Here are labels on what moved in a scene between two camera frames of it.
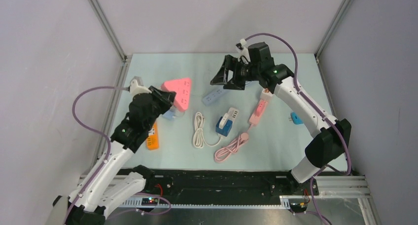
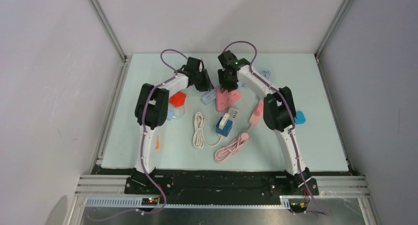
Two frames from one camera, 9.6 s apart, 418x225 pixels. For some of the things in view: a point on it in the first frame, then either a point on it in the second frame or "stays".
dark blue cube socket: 226,129 stays
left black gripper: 166,98 → 207,85
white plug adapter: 223,120 stays
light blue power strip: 218,94 stays
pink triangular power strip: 182,87 → 223,100
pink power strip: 257,115 stays
